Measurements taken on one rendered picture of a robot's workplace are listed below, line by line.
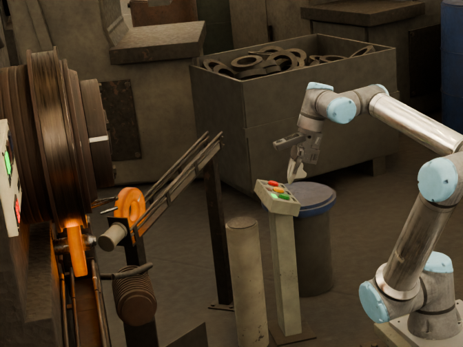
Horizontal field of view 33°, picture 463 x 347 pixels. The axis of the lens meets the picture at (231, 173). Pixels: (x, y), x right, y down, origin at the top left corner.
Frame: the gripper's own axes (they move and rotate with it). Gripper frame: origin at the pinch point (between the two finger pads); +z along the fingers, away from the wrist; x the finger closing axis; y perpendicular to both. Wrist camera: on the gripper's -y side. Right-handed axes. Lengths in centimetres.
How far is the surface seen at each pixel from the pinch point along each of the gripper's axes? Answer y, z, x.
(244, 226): -12.1, 19.7, -1.5
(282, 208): -1.0, 9.6, -4.6
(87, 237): -75, 8, -62
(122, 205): -60, 13, -20
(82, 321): -73, 27, -73
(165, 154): -6, 52, 199
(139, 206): -53, 15, -12
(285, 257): 8.0, 30.5, 2.3
